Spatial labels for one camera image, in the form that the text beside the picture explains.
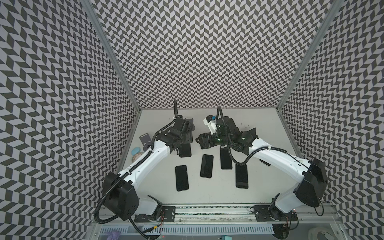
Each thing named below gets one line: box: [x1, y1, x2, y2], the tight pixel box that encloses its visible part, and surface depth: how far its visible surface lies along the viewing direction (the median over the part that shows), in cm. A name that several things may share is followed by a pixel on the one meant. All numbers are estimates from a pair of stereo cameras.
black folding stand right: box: [240, 127, 259, 142], surface depth 56 cm
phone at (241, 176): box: [235, 164, 249, 189], surface depth 84 cm
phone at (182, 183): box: [175, 165, 189, 192], surface depth 84 cm
